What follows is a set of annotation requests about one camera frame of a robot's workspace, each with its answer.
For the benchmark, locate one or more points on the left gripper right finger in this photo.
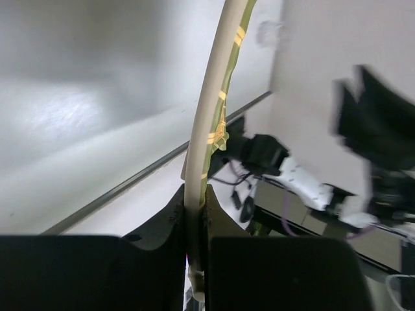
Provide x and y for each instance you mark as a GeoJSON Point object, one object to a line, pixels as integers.
{"type": "Point", "coordinates": [245, 272]}

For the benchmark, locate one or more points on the bamboo woven mat tray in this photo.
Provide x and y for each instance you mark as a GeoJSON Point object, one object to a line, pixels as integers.
{"type": "Point", "coordinates": [209, 129]}

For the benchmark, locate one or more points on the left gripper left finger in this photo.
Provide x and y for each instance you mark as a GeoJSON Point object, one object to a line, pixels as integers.
{"type": "Point", "coordinates": [143, 270]}

